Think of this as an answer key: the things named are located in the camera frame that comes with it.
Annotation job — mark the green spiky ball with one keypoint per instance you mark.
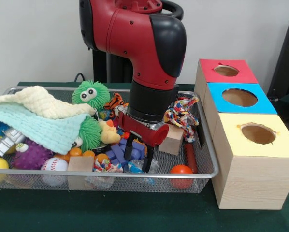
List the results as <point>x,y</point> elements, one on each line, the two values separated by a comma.
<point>90,94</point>

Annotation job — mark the clear shallow mesh bin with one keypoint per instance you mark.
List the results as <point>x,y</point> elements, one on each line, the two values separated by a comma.
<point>202,154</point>

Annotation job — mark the plain wooden cube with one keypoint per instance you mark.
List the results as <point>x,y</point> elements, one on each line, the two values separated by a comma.
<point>174,140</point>

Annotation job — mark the yellow duck plush toy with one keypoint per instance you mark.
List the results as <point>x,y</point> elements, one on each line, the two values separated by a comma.
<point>108,131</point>

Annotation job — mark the mint knitted cloth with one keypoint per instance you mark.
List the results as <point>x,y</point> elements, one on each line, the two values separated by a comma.
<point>38,126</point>

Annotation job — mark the black panel stand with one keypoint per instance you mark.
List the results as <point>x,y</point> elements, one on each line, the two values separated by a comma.
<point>287,63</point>

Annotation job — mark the wooden box with three holes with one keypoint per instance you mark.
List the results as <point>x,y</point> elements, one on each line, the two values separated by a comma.
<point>251,179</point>

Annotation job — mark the tiger striped toy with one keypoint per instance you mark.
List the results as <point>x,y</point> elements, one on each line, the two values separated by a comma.
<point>114,101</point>

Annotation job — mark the white baseball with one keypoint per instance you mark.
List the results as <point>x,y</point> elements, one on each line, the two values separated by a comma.
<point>54,165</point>

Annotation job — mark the cream knitted cloth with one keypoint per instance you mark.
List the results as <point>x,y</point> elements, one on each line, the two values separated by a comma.
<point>43,102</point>

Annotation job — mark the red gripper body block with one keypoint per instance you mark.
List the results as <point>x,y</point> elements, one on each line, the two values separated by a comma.
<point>149,134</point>

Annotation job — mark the floral patterned fabric knot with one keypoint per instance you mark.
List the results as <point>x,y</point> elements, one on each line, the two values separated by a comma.
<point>107,165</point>

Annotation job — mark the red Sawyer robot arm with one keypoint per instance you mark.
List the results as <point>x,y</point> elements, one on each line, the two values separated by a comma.
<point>144,43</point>

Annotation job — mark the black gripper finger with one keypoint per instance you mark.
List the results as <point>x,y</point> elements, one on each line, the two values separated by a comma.
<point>148,159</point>
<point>129,150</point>

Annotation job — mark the dark green tablecloth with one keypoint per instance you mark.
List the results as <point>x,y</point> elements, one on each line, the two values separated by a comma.
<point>135,212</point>

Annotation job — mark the red maraca rattle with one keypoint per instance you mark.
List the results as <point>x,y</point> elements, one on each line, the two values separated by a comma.
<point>181,170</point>

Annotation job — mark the purple plastic building block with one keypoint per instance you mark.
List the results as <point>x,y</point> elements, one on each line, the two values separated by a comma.
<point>116,152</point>

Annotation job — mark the purple monster toy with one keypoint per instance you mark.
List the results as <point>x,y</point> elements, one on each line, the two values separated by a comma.
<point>31,154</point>

